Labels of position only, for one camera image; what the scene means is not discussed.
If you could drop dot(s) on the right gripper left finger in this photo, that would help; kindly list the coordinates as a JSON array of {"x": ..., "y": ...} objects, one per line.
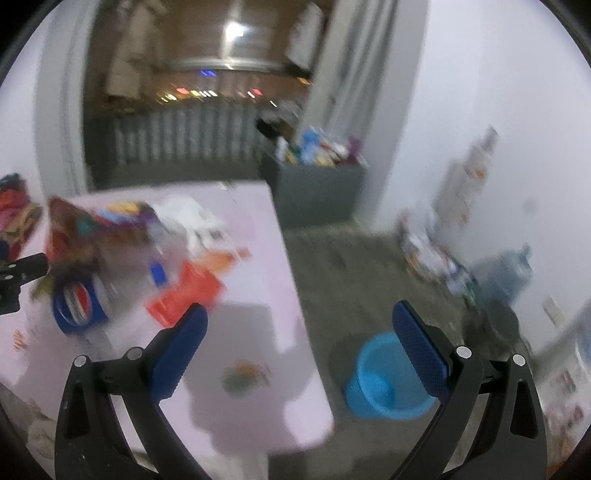
[{"x": 89, "y": 442}]

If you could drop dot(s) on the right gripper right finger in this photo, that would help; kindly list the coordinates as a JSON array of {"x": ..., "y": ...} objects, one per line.
[{"x": 510, "y": 442}]

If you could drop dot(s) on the Pepsi plastic bottle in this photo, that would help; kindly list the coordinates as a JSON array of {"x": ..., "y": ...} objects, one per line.
[{"x": 87, "y": 299}]

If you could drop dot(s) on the red plastic bag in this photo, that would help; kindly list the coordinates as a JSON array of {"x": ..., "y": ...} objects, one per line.
[{"x": 195, "y": 285}]

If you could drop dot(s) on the blue plastic trash basket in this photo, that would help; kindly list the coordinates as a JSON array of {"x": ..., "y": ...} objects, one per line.
[{"x": 385, "y": 385}]

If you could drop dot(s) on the floor trash pile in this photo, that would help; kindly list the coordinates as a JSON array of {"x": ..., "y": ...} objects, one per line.
[{"x": 422, "y": 245}]

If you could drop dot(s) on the pink bed sheet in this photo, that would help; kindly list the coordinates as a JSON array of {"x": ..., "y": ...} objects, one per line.
[{"x": 252, "y": 386}]

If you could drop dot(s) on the black rice cooker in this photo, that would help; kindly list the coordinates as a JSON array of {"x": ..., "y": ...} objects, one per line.
[{"x": 492, "y": 327}]

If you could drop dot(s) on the blue water jug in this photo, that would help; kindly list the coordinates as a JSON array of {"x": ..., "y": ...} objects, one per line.
[{"x": 505, "y": 277}]

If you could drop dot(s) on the metal balcony railing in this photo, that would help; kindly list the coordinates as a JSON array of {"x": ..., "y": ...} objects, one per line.
[{"x": 214, "y": 131}]

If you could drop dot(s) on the rolled wallpaper stack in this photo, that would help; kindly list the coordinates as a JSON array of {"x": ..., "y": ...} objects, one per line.
[{"x": 465, "y": 181}]

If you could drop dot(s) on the grey storage box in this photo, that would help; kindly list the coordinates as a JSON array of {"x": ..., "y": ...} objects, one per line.
[{"x": 311, "y": 196}]

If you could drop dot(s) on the blue detergent bottle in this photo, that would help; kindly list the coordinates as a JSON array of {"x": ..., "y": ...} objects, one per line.
[{"x": 310, "y": 140}]

